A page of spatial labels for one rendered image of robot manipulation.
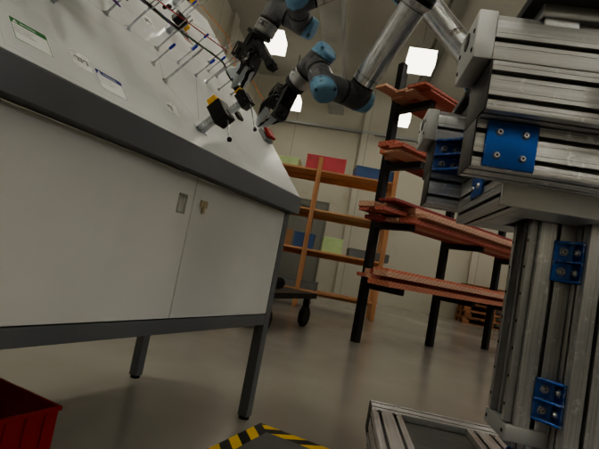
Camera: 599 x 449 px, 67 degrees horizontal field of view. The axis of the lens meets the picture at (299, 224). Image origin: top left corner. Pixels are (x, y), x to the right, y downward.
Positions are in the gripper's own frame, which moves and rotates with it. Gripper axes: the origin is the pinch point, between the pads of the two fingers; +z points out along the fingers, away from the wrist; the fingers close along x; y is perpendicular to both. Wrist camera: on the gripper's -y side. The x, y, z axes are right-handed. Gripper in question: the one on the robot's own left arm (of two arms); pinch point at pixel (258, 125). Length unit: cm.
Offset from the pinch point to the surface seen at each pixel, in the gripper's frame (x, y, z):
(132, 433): -13, -85, 65
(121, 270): 20, -70, 11
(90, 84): 46, -53, -18
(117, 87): 42, -45, -15
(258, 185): -7.1, -21.9, 5.1
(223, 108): 18.0, -26.6, -14.4
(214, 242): -2.3, -43.0, 16.1
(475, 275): -765, 545, 326
